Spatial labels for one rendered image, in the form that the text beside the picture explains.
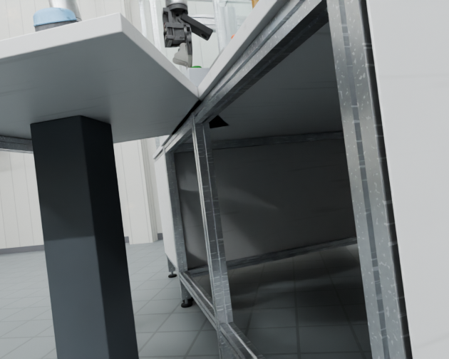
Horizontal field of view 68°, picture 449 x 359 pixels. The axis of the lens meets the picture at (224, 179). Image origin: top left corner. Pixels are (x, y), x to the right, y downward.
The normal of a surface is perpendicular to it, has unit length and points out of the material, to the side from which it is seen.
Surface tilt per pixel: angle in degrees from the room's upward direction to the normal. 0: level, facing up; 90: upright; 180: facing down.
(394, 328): 90
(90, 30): 90
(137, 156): 90
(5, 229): 90
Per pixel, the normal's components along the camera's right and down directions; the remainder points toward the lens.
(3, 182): -0.18, 0.01
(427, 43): 0.29, -0.05
